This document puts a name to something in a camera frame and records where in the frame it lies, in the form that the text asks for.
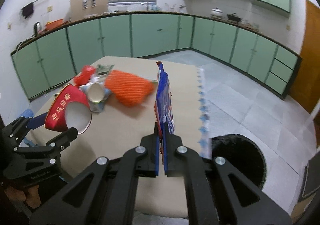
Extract black pot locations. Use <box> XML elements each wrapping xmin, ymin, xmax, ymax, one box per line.
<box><xmin>227</xmin><ymin>13</ymin><xmax>242</xmax><ymax>23</ymax></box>

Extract dark hanging towel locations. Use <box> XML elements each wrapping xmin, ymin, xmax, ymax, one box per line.
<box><xmin>21</xmin><ymin>2</ymin><xmax>34</xmax><ymax>19</ymax></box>

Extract orange foam fruit net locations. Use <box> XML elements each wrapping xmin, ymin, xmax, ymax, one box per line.
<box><xmin>104</xmin><ymin>70</ymin><xmax>155</xmax><ymax>107</ymax></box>

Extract green milk carton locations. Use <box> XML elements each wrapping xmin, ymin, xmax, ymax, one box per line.
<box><xmin>96</xmin><ymin>64</ymin><xmax>114</xmax><ymax>76</ymax></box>

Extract red plastic bag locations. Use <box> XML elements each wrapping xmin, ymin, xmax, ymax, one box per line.
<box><xmin>73</xmin><ymin>65</ymin><xmax>96</xmax><ymax>87</ymax></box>

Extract white pot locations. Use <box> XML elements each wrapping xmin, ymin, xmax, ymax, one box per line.
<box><xmin>210</xmin><ymin>8</ymin><xmax>223</xmax><ymax>19</ymax></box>

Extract blue snack bag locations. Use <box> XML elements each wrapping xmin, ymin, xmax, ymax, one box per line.
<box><xmin>154</xmin><ymin>61</ymin><xmax>175</xmax><ymax>174</ymax></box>

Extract black trash bin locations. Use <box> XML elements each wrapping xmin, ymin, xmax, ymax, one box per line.
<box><xmin>210</xmin><ymin>134</ymin><xmax>267</xmax><ymax>189</ymax></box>

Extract left hand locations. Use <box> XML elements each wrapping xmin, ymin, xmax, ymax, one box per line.
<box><xmin>4</xmin><ymin>185</ymin><xmax>41</xmax><ymax>209</ymax></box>

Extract green lower cabinets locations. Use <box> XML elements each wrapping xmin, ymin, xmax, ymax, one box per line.
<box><xmin>11</xmin><ymin>12</ymin><xmax>301</xmax><ymax>100</ymax></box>

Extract cardboard box with scale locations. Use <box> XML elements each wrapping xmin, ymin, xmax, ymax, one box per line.
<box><xmin>70</xmin><ymin>0</ymin><xmax>108</xmax><ymax>21</ymax></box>

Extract white paper cup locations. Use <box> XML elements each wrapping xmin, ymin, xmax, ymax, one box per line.
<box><xmin>79</xmin><ymin>82</ymin><xmax>111</xmax><ymax>113</ymax></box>

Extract orange basin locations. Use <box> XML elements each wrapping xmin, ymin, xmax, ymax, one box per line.
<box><xmin>46</xmin><ymin>19</ymin><xmax>63</xmax><ymax>31</ymax></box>

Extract beige tablecloth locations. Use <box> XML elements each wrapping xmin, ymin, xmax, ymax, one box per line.
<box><xmin>21</xmin><ymin>55</ymin><xmax>213</xmax><ymax>218</ymax></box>

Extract wooden door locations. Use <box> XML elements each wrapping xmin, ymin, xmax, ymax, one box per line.
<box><xmin>289</xmin><ymin>0</ymin><xmax>319</xmax><ymax>113</ymax></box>

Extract red paper bowl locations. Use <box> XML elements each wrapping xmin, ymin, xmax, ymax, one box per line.
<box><xmin>44</xmin><ymin>84</ymin><xmax>92</xmax><ymax>135</ymax></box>

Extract metal kettle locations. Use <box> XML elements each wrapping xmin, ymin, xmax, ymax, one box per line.
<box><xmin>34</xmin><ymin>22</ymin><xmax>42</xmax><ymax>37</ymax></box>

